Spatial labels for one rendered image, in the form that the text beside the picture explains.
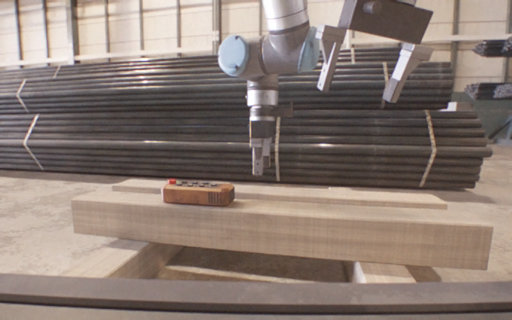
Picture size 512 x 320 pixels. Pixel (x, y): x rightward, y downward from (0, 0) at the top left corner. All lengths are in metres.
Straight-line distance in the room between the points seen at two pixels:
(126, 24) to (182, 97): 10.04
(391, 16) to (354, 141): 1.22
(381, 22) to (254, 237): 0.49
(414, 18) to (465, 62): 9.93
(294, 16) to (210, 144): 1.25
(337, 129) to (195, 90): 1.01
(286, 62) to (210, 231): 0.43
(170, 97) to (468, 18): 9.79
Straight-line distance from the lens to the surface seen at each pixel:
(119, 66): 2.94
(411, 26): 0.51
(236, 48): 0.64
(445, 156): 1.83
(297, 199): 0.75
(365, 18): 0.47
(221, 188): 0.63
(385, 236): 0.63
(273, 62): 0.61
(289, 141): 1.63
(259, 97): 0.74
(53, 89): 2.72
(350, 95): 1.82
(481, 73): 10.60
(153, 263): 0.76
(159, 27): 11.11
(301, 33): 0.59
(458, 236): 0.68
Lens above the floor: 0.39
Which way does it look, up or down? 7 degrees down
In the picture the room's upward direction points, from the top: straight up
